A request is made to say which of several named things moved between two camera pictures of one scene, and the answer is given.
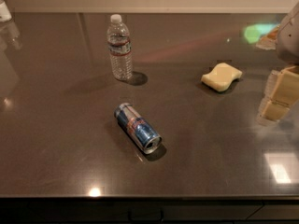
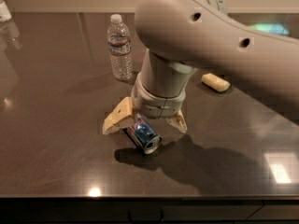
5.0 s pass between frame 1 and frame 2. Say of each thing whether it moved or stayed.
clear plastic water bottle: stayed
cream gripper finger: moved
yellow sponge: stayed
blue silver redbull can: stayed
